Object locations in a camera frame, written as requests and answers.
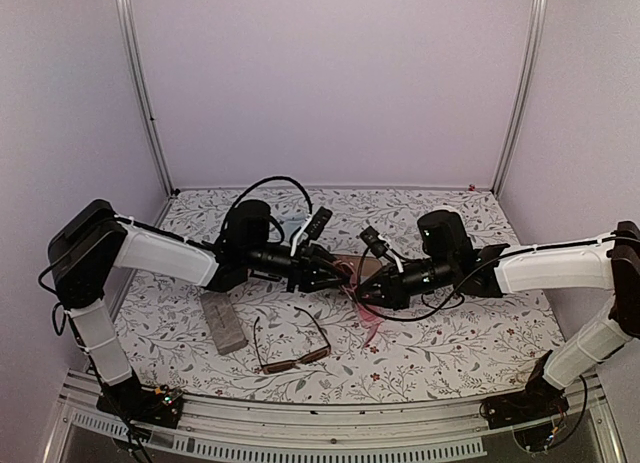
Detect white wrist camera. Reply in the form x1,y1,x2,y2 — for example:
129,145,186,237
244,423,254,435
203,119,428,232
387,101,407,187
290,207,333,256
359,226,404,274

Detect aluminium frame post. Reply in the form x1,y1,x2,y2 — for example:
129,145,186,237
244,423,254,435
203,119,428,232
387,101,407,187
491,0,548,199
115,0,175,197

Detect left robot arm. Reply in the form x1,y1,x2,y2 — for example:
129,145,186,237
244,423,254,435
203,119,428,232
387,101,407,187
45,199,350,417

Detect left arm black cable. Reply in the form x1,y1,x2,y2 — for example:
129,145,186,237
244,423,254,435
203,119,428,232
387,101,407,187
219,176,314,234

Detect pink sunglasses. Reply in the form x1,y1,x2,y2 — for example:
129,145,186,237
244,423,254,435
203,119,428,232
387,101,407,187
335,255,382,348

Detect floral tablecloth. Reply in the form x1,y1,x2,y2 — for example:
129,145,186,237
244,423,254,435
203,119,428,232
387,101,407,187
115,189,564,404

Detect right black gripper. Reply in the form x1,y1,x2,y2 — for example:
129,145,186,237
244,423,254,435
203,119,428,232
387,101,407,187
350,255,456,312

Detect right aluminium frame post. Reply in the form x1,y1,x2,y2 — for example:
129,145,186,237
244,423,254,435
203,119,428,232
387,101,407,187
491,0,548,199

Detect left aluminium frame post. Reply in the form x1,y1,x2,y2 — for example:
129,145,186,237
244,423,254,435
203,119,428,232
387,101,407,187
115,0,175,197

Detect brown sunglasses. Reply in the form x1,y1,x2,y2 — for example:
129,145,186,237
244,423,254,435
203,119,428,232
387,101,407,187
252,306,332,375

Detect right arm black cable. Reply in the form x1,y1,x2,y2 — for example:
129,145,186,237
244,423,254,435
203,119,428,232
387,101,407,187
357,232,501,322

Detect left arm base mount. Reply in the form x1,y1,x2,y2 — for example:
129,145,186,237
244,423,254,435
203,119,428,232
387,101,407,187
96,380,184,429

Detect front aluminium rail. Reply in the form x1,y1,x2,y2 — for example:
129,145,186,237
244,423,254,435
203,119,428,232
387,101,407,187
43,371,627,462

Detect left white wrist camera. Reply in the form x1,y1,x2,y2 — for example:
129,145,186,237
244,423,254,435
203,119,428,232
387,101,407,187
290,207,333,256

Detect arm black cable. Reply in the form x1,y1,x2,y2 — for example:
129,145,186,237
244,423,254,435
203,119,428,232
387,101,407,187
357,232,501,322
219,176,314,234

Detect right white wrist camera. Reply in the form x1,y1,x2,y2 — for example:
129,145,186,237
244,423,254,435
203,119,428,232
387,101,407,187
359,226,404,274

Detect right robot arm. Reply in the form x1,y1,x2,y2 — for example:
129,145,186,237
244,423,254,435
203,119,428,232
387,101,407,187
355,209,639,419

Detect grey glasses case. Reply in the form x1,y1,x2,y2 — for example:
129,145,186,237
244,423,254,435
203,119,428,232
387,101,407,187
200,292,248,356

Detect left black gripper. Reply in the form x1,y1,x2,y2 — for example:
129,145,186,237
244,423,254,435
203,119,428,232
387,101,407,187
245,242,352,294

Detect black glasses case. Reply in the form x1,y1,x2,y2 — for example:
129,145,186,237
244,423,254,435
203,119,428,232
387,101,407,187
336,254,382,280

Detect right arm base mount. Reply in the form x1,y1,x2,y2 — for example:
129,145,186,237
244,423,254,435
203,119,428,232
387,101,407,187
479,374,569,453

